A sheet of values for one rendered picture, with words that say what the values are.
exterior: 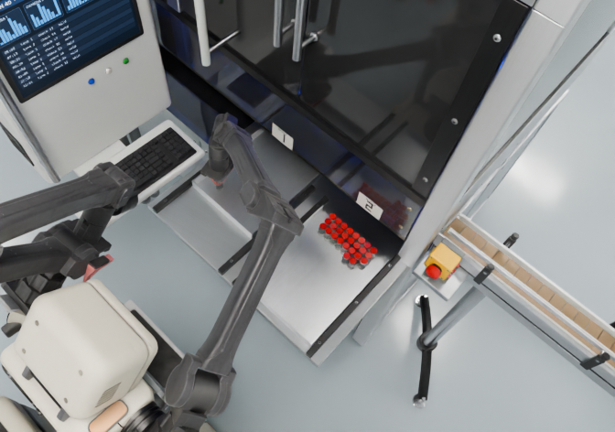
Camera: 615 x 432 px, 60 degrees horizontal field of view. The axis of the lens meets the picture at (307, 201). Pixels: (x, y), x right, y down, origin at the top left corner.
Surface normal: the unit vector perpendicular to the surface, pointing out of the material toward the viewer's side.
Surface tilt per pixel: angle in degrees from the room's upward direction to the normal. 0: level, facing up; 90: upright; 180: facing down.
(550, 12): 90
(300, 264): 0
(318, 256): 0
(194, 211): 0
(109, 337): 43
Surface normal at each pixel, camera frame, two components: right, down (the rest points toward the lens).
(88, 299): 0.51, -0.78
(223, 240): 0.08, -0.50
